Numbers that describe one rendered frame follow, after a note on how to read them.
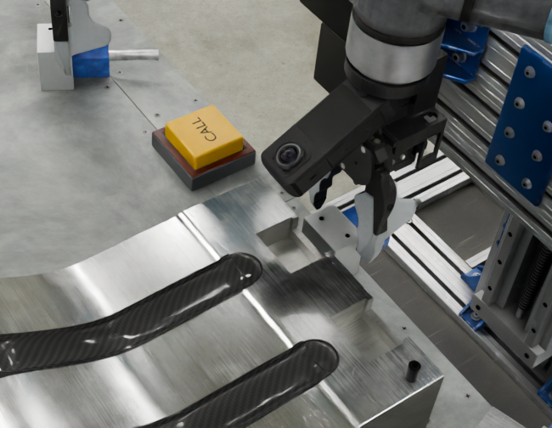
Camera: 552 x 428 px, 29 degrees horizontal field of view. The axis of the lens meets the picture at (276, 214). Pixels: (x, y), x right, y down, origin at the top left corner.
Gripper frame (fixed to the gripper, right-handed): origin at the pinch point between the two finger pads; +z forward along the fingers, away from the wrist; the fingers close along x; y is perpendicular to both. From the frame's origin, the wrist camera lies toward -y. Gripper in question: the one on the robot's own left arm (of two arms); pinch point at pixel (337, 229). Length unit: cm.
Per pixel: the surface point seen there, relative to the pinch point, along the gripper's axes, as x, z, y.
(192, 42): 119, 85, 62
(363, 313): -10.3, -2.3, -5.5
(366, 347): -12.9, -1.7, -7.1
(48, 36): 38.2, -0.6, -10.4
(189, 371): -8.1, -3.7, -21.8
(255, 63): 105, 85, 70
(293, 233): 0.0, -2.7, -5.5
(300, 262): -2.4, -1.6, -6.4
